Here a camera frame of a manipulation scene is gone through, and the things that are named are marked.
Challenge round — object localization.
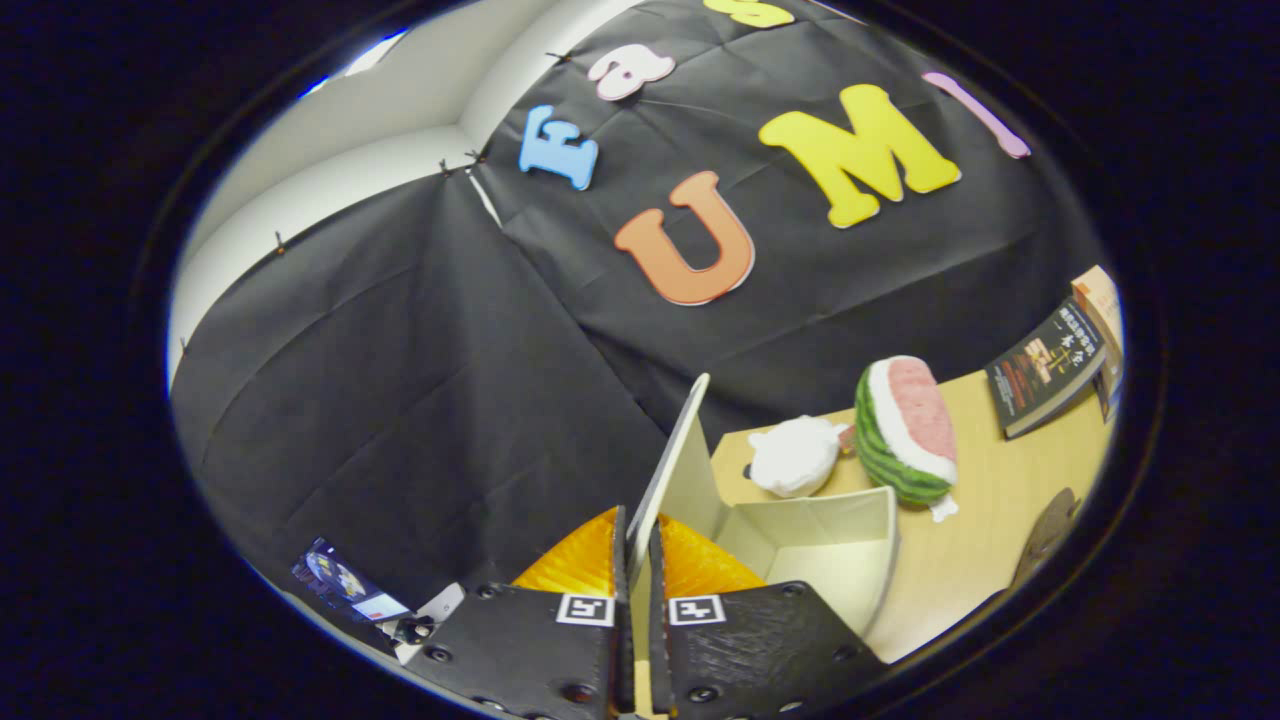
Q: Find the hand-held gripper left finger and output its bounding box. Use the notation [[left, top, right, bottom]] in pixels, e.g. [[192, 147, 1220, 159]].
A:
[[403, 505, 635, 720]]

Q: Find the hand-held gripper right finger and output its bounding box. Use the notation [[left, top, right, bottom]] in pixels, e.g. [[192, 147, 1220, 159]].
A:
[[648, 513, 889, 720]]

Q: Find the beige storage box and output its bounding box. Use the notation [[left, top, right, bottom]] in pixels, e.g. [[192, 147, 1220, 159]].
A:
[[625, 373, 899, 717]]

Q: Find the brown fuzzy shoe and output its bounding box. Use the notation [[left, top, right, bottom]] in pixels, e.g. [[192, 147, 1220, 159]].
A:
[[1010, 487, 1083, 591]]

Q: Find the white plush toy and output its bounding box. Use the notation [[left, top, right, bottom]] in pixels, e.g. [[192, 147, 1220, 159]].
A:
[[742, 415, 851, 499]]

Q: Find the blue printed packet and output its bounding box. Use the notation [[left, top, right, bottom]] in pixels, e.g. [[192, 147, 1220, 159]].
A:
[[291, 537, 412, 623]]

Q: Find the watermelon slice plush toy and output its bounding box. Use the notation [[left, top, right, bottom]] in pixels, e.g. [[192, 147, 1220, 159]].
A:
[[853, 355, 961, 523]]

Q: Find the black book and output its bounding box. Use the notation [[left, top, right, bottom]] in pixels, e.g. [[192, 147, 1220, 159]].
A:
[[985, 297, 1108, 439]]

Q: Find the beige book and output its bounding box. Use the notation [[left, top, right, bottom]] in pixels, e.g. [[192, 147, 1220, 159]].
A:
[[1070, 265, 1124, 361]]

